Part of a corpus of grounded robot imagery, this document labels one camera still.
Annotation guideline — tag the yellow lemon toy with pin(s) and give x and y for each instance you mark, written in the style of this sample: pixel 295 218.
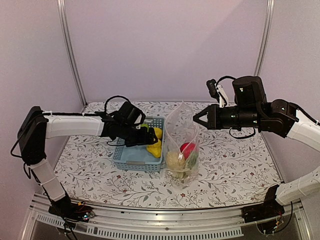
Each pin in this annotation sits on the yellow lemon toy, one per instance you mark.
pixel 155 149
pixel 158 132

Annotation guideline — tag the yellow lemon toy top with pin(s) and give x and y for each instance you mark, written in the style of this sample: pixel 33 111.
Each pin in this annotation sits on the yellow lemon toy top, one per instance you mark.
pixel 158 132

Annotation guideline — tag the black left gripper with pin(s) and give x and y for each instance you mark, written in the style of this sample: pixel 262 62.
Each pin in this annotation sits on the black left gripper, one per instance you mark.
pixel 143 140

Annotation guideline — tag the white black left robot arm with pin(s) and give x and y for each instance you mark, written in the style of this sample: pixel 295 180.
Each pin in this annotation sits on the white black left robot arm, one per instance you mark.
pixel 40 126

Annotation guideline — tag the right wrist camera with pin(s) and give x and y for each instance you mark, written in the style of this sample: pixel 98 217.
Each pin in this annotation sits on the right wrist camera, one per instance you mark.
pixel 217 92

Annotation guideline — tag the front aluminium rail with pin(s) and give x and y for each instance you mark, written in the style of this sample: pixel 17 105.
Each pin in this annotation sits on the front aluminium rail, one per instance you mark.
pixel 116 222

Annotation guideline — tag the red apple toy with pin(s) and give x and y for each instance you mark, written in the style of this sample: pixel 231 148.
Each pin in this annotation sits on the red apple toy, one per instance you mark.
pixel 187 148

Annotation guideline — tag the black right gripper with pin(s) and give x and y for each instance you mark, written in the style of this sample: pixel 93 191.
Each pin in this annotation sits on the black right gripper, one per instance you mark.
pixel 213 122

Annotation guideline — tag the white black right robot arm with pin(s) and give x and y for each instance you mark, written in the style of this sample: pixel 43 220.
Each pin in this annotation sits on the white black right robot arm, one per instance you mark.
pixel 283 118

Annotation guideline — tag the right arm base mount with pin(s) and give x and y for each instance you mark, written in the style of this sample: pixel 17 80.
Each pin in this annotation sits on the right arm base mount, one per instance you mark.
pixel 268 217

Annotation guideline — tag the right aluminium frame post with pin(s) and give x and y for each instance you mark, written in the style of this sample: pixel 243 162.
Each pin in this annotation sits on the right aluminium frame post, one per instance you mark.
pixel 270 6

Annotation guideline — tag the white radish toy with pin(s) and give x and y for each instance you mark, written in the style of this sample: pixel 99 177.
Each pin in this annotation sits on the white radish toy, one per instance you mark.
pixel 191 164

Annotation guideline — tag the pale yellow round toy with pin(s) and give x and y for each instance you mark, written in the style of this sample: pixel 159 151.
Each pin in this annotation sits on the pale yellow round toy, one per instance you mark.
pixel 175 160

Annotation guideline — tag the blue plastic basket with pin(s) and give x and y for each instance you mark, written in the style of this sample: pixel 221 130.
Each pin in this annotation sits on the blue plastic basket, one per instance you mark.
pixel 136 158

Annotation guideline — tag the clear zip top bag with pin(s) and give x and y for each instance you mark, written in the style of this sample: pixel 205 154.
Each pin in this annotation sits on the clear zip top bag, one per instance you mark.
pixel 180 128

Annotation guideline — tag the aluminium frame post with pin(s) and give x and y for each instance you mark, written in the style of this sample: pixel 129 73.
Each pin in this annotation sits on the aluminium frame post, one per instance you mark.
pixel 270 6
pixel 61 6

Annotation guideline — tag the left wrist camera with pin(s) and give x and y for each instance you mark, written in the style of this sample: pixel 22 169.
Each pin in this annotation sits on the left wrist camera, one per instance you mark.
pixel 130 115

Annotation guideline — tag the left aluminium frame post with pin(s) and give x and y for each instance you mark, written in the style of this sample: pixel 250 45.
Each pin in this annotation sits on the left aluminium frame post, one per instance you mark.
pixel 61 6

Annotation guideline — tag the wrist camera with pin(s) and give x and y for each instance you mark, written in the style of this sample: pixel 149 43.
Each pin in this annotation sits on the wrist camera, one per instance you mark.
pixel 130 115
pixel 217 92

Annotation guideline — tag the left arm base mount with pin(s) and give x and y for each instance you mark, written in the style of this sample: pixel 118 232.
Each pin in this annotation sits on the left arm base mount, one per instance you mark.
pixel 75 212

